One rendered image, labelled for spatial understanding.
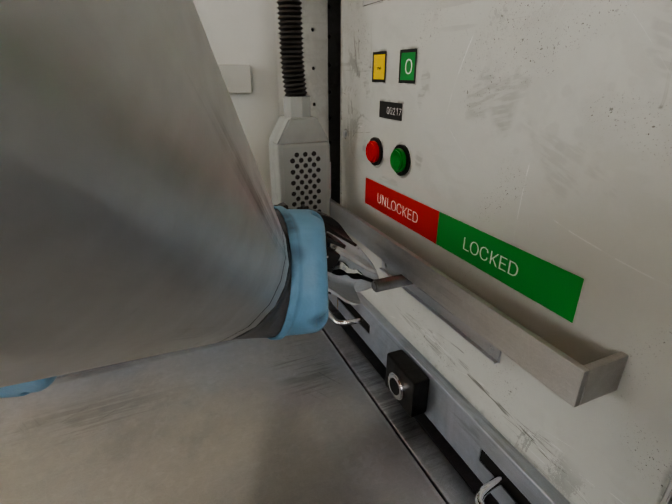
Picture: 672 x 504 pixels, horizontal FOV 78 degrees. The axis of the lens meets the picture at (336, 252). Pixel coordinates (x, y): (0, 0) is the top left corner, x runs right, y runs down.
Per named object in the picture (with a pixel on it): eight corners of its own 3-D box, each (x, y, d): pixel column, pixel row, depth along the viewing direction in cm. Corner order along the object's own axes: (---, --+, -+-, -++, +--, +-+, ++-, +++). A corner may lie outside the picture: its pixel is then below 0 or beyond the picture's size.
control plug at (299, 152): (283, 252, 57) (275, 119, 50) (273, 240, 61) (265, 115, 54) (335, 243, 60) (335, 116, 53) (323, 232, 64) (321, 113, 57)
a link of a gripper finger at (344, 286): (383, 326, 44) (311, 303, 39) (358, 300, 49) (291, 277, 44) (397, 300, 43) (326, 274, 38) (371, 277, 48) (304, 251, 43)
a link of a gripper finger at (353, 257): (397, 300, 43) (326, 274, 38) (371, 277, 48) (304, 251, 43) (412, 274, 43) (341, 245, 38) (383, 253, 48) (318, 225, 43)
